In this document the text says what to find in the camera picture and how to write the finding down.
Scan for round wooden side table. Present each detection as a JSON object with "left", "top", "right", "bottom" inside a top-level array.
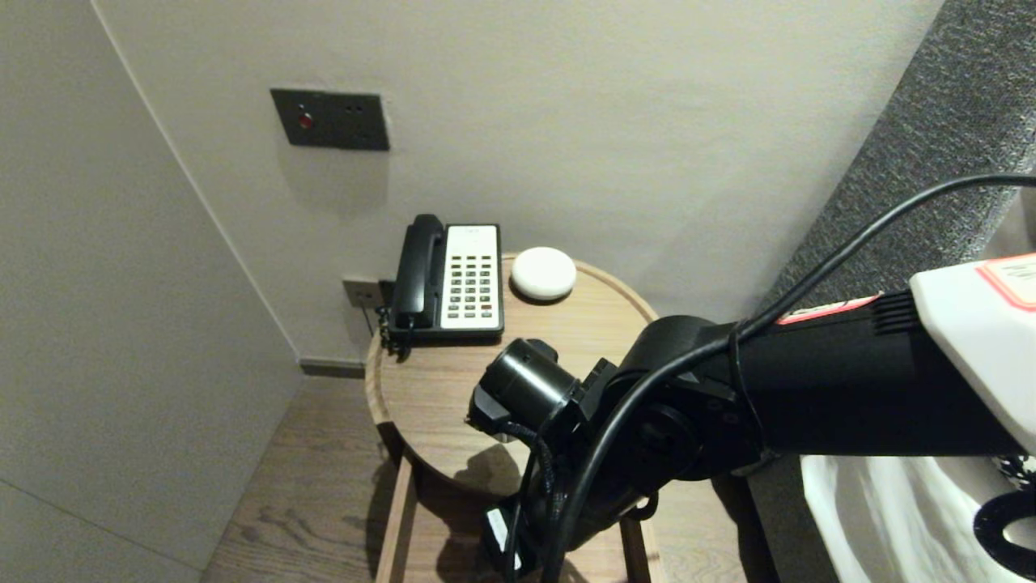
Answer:
[{"left": 364, "top": 253, "right": 660, "bottom": 499}]

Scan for flat white round puck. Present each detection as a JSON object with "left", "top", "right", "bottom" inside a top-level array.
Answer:
[{"left": 510, "top": 246, "right": 578, "bottom": 303}]

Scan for black and white desk telephone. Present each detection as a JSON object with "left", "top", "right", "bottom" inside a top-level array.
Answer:
[{"left": 387, "top": 223, "right": 505, "bottom": 345}]

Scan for black telephone handset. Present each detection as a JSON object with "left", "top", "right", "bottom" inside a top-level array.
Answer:
[{"left": 392, "top": 214, "right": 446, "bottom": 329}]

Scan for white bed sheet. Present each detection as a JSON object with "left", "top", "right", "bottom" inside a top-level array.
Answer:
[{"left": 800, "top": 453, "right": 1036, "bottom": 583}]

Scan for grey fabric headboard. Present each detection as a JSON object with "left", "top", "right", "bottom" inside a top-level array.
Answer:
[{"left": 761, "top": 0, "right": 1036, "bottom": 321}]

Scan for beige wall data socket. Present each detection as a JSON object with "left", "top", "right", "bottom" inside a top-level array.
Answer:
[{"left": 341, "top": 277, "right": 383, "bottom": 312}]

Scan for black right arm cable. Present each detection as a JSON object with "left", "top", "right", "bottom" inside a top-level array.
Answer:
[{"left": 541, "top": 172, "right": 1036, "bottom": 583}]

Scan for dark wall switch panel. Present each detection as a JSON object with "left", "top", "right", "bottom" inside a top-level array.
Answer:
[{"left": 270, "top": 88, "right": 390, "bottom": 152}]

